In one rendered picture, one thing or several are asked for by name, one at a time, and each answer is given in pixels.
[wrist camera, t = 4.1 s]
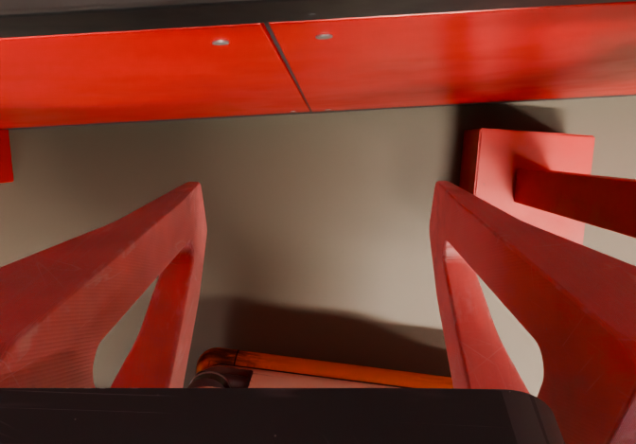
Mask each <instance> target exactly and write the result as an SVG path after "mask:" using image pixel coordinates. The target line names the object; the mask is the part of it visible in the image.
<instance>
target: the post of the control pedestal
mask: <svg viewBox="0 0 636 444"><path fill-rule="evenodd" d="M514 202H515V203H518V204H524V205H527V206H530V207H534V208H536V209H539V210H543V211H546V212H549V213H553V214H556V215H558V216H562V217H565V218H569V219H572V220H575V221H579V222H583V223H587V224H590V225H593V226H597V227H600V228H603V229H607V230H609V231H612V232H616V233H619V234H623V235H626V236H629V237H633V238H635V239H636V179H628V178H618V177H609V176H600V175H591V174H582V173H573V172H564V171H555V170H544V169H518V170H517V180H516V189H515V198H514Z"/></svg>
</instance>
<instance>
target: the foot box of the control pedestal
mask: <svg viewBox="0 0 636 444"><path fill-rule="evenodd" d="M594 139H595V137H593V135H585V134H570V133H543V132H528V131H513V130H499V129H485V128H480V129H472V130H465V131H464V142H463V152H462V163H461V173H460V184H459V187H461V188H462V189H464V190H466V191H467V192H469V193H471V194H473V195H475V196H477V197H478V198H480V199H482V200H484V201H486V202H488V203H489V204H492V205H494V206H496V207H498V208H499V209H501V210H502V211H504V212H506V213H508V214H509V215H511V216H513V217H515V218H517V219H519V220H521V221H523V222H527V223H529V224H531V225H534V226H536V227H538V228H540V229H543V230H545V231H548V232H550V233H553V234H556V235H558V236H561V237H562V238H565V239H567V240H571V241H574V242H576V243H579V244H581V245H583V238H584V230H585V223H583V222H579V221H575V220H572V219H569V218H565V217H562V216H558V215H556V214H553V213H549V212H546V211H543V210H539V209H536V208H534V207H530V206H527V205H524V204H518V203H515V202H514V198H515V189H516V180H517V170H518V169H544V170H555V171H564V172H573V173H582V174H591V172H592V156H593V148H594Z"/></svg>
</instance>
